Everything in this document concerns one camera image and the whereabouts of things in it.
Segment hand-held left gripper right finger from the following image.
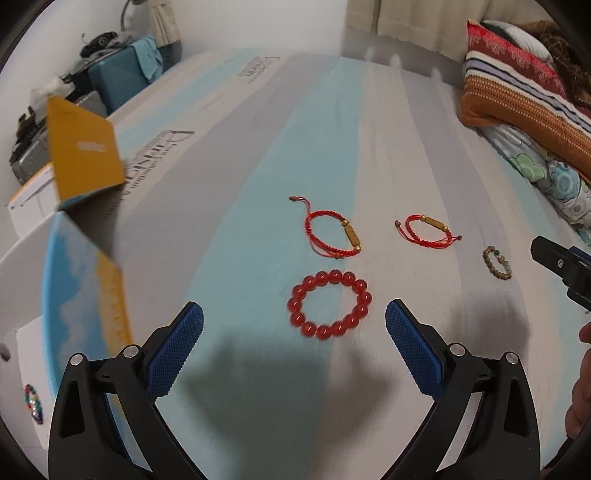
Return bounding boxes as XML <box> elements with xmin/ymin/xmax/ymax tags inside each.
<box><xmin>385</xmin><ymin>298</ymin><xmax>542</xmax><ymax>480</ymax></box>

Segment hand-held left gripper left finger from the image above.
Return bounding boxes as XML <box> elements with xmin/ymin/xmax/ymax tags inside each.
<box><xmin>47</xmin><ymin>301</ymin><xmax>205</xmax><ymax>480</ymax></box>

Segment green brown bead bracelet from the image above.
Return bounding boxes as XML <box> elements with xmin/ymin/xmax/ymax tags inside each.
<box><xmin>482</xmin><ymin>246</ymin><xmax>515</xmax><ymax>280</ymax></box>

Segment red cord bracelet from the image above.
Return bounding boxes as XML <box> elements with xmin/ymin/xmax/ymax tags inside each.
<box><xmin>289</xmin><ymin>196</ymin><xmax>362</xmax><ymax>260</ymax></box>
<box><xmin>394</xmin><ymin>213</ymin><xmax>462</xmax><ymax>249</ymax></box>

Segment red bead bracelet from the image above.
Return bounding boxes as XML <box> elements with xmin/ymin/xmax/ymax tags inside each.
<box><xmin>287</xmin><ymin>270</ymin><xmax>374</xmax><ymax>341</ymax></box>

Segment multicolour glass bead bracelet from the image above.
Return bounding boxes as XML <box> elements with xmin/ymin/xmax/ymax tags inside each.
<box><xmin>23</xmin><ymin>384</ymin><xmax>46</xmax><ymax>425</ymax></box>

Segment blue yellow cardboard box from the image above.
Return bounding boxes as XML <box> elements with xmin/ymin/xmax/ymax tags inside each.
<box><xmin>0</xmin><ymin>94</ymin><xmax>154</xmax><ymax>480</ymax></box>

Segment person's right hand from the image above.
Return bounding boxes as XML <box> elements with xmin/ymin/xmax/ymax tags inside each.
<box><xmin>565</xmin><ymin>322</ymin><xmax>591</xmax><ymax>439</ymax></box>

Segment floral quilt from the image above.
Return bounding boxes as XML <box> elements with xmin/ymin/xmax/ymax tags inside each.
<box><xmin>475</xmin><ymin>124</ymin><xmax>591</xmax><ymax>246</ymax></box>

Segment striped red brown pillow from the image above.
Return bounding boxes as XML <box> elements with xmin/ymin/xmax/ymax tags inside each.
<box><xmin>459</xmin><ymin>18</ymin><xmax>591</xmax><ymax>180</ymax></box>

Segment brown blanket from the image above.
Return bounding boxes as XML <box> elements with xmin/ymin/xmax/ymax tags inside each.
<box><xmin>521</xmin><ymin>20</ymin><xmax>591</xmax><ymax>108</ymax></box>

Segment grey pillow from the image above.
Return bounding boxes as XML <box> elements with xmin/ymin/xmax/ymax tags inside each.
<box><xmin>484</xmin><ymin>20</ymin><xmax>556</xmax><ymax>62</ymax></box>

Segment striped bed sheet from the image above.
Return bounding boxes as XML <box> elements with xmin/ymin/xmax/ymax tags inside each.
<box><xmin>55</xmin><ymin>46</ymin><xmax>591</xmax><ymax>480</ymax></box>

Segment grey suitcase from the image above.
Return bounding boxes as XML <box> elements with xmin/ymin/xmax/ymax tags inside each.
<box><xmin>9</xmin><ymin>90</ymin><xmax>110</xmax><ymax>184</ymax></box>

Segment beige window curtain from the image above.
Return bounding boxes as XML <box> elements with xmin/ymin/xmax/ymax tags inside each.
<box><xmin>345</xmin><ymin>0</ymin><xmax>511</xmax><ymax>62</ymax></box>

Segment teal suitcase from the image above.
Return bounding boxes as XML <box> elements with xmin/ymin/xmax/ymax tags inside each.
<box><xmin>87</xmin><ymin>37</ymin><xmax>163</xmax><ymax>117</ymax></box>

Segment light blue cloth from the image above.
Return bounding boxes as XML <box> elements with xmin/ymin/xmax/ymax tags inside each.
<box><xmin>133</xmin><ymin>37</ymin><xmax>165</xmax><ymax>85</ymax></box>

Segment white plastic bag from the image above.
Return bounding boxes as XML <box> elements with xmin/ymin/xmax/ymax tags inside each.
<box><xmin>29</xmin><ymin>76</ymin><xmax>71</xmax><ymax>103</ymax></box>

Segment black bag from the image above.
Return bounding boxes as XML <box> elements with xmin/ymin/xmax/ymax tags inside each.
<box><xmin>80</xmin><ymin>30</ymin><xmax>122</xmax><ymax>59</ymax></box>

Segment tied beige curtain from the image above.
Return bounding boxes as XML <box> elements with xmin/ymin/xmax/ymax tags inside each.
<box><xmin>147</xmin><ymin>0</ymin><xmax>184</xmax><ymax>48</ymax></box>

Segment blue desk lamp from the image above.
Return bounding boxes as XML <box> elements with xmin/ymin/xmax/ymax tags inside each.
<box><xmin>119</xmin><ymin>0</ymin><xmax>145</xmax><ymax>34</ymax></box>

